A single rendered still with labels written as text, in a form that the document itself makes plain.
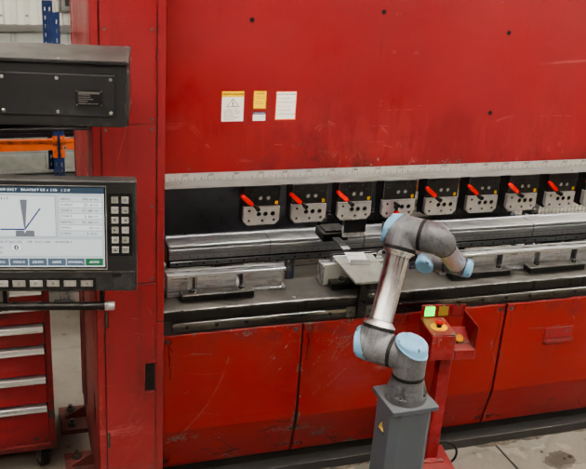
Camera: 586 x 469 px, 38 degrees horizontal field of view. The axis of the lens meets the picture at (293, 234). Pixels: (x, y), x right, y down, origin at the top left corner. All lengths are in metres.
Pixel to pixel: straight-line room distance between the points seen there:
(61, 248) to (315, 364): 1.43
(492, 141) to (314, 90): 0.85
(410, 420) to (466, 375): 1.01
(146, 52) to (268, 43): 0.53
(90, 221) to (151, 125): 0.52
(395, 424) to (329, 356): 0.70
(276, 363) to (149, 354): 0.58
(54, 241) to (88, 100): 0.44
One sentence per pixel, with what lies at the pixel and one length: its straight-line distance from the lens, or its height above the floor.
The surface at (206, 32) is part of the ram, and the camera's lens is 3.15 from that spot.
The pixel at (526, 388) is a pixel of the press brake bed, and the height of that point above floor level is 0.30.
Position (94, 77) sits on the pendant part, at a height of 1.90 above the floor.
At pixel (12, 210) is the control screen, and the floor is 1.50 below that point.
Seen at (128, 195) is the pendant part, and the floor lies 1.55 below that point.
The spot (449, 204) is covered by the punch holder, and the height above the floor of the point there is 1.22.
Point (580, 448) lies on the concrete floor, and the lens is 4.49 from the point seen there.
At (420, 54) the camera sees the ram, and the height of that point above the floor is 1.86.
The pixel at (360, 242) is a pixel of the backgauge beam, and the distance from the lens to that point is 3.92.
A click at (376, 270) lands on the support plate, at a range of 3.51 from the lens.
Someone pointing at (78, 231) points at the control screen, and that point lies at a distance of 2.61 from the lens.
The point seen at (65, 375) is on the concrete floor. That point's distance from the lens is 4.66.
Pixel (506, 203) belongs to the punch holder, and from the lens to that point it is 3.86.
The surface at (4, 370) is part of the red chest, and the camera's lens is 3.71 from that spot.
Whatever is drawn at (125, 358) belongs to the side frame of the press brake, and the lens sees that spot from 3.30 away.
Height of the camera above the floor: 2.41
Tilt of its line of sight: 22 degrees down
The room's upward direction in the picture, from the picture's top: 4 degrees clockwise
